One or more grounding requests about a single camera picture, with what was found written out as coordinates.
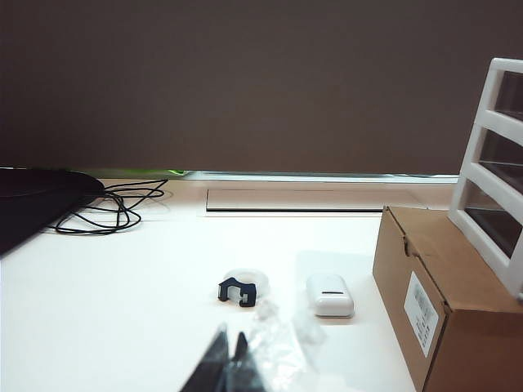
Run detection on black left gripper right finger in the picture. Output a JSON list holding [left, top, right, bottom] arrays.
[[222, 330, 267, 392]]

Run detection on clear plastic bag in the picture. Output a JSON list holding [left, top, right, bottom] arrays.
[[251, 297, 328, 392]]

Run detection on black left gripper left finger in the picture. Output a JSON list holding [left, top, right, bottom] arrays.
[[179, 321, 229, 392]]

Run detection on white table cable flap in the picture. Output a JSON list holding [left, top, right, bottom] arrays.
[[206, 187, 424, 213]]

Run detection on black mouse pad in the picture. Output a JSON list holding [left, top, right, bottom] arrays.
[[0, 166, 108, 258]]

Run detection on white plastic charger case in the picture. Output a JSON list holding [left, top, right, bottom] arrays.
[[306, 272, 355, 320]]

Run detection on green edge strip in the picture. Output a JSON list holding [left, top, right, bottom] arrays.
[[81, 168, 189, 179]]

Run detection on brown desk partition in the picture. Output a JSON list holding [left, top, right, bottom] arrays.
[[0, 0, 523, 176]]

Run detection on thin black mouse cable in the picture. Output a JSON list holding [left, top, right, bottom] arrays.
[[55, 177, 171, 236]]

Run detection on white plastic drawer cabinet frame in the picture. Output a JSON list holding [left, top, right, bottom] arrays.
[[447, 57, 523, 303]]

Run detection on brown cardboard box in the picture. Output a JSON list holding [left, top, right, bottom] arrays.
[[372, 205, 523, 392]]

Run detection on smoked drawer with red handle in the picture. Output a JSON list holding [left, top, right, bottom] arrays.
[[494, 71, 523, 118], [463, 179, 523, 258], [477, 130, 523, 179]]

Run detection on transparent tape roll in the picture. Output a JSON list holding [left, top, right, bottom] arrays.
[[223, 267, 270, 306]]

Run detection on dark plastic clip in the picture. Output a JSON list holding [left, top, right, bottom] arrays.
[[217, 276, 257, 308]]

